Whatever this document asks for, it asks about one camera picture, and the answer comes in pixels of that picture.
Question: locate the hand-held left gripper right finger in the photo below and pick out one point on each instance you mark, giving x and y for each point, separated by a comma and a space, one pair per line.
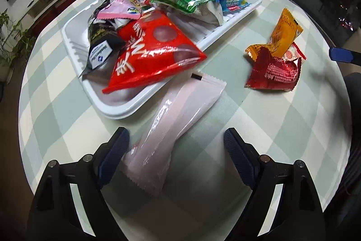
237, 157

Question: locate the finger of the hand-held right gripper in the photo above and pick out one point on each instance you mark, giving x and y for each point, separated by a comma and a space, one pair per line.
339, 54

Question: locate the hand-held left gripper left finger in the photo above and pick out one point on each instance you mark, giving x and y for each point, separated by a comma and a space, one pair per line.
115, 157

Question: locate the small red white packet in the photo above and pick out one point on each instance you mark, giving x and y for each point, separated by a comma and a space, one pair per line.
292, 53

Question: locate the white plastic tray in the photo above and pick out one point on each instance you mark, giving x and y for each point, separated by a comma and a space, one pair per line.
118, 106

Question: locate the orange snack packet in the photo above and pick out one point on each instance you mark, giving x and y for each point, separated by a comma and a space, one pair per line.
284, 32

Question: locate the dark red snack packet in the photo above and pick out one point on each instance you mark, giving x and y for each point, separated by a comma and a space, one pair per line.
273, 71

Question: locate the long pale pink packet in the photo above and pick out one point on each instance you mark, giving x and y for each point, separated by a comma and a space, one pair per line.
174, 116

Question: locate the large red snack packet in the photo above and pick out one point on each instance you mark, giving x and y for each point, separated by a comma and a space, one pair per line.
152, 57

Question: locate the black snack packet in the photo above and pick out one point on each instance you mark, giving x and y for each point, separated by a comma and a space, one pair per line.
98, 32

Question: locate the silver white snack packet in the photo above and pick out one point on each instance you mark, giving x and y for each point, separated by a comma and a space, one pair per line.
208, 12

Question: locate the small pink snack packet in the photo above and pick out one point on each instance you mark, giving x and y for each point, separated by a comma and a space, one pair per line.
118, 8

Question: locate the bushy green plant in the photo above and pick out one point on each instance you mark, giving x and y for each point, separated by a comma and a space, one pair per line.
17, 40

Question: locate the red storage box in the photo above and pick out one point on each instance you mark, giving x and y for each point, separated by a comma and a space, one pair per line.
45, 19
66, 2

